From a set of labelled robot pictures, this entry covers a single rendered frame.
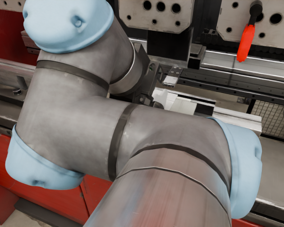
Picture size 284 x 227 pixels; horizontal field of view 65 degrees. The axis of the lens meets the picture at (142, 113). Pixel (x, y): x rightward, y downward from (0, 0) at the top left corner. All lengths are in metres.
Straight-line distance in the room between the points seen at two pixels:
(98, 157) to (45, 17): 0.12
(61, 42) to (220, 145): 0.15
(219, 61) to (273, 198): 0.46
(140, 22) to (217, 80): 0.42
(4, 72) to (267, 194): 0.86
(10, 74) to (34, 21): 0.68
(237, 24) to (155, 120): 0.32
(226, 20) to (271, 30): 0.08
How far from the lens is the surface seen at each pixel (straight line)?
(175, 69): 0.71
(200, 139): 0.16
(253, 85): 0.83
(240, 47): 0.43
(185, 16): 0.47
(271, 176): 0.64
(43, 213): 1.55
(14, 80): 0.90
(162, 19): 0.48
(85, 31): 0.20
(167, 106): 0.55
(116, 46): 0.24
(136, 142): 0.17
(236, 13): 0.45
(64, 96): 0.21
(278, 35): 0.47
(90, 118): 0.19
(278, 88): 0.84
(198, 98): 0.60
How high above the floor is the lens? 1.34
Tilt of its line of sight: 40 degrees down
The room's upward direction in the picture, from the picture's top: straight up
